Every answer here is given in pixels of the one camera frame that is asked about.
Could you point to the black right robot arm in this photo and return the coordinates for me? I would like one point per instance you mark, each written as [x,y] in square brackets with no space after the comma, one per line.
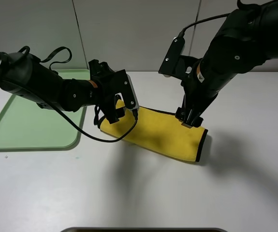
[247,38]

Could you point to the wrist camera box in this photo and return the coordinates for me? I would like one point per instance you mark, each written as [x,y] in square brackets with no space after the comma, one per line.
[129,95]
[169,64]

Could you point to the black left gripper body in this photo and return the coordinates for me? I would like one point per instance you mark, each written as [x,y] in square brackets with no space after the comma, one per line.
[110,84]

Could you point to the yellow towel with black trim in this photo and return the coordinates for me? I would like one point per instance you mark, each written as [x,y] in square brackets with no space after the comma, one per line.
[157,131]

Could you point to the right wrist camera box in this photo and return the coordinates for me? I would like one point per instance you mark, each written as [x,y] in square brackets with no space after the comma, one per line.
[169,64]

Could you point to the light green plastic tray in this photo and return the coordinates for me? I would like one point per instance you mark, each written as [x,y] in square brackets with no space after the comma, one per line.
[24,126]

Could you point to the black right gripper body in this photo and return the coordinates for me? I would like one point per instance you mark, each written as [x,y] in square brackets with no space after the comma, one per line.
[196,97]

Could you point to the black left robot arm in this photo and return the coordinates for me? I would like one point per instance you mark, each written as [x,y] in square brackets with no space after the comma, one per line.
[24,75]

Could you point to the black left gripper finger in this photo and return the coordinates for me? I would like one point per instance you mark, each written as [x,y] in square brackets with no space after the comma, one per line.
[113,114]

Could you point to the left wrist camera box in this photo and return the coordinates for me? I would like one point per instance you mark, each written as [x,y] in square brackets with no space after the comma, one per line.
[129,95]

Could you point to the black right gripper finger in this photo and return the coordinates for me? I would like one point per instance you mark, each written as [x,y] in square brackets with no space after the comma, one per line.
[192,121]
[182,114]

